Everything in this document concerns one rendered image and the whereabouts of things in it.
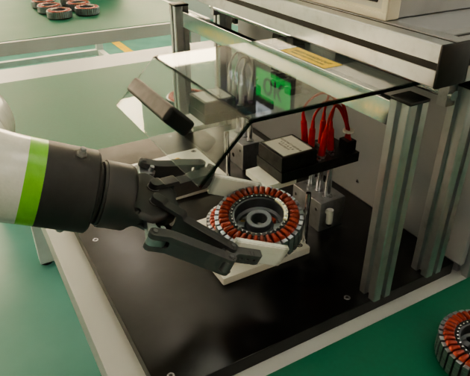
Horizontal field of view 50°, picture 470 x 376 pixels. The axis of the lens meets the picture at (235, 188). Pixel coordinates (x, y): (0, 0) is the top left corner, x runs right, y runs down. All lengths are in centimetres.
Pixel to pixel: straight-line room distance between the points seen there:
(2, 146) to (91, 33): 174
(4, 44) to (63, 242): 140
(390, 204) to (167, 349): 32
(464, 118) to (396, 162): 11
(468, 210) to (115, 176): 49
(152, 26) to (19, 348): 138
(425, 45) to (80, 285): 56
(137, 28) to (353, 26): 172
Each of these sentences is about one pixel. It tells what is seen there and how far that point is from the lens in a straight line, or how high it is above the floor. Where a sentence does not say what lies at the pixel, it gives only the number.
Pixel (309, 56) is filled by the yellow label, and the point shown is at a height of 107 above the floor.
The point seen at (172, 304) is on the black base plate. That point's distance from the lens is 70.
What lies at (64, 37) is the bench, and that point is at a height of 74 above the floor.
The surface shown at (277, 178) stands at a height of 88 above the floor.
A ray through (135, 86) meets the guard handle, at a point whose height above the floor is 106.
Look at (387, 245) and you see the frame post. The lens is 67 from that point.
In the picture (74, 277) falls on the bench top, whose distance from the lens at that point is 80.
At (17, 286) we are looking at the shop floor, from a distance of 204.
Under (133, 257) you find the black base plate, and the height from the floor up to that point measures 77.
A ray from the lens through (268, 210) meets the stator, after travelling 67.
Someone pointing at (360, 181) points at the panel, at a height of 80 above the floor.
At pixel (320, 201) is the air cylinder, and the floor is 82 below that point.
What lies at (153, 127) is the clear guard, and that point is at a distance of 58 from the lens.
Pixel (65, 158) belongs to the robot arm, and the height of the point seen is 102.
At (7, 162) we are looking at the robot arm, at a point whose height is 103.
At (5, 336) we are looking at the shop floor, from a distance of 186.
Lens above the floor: 125
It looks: 30 degrees down
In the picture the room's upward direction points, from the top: straight up
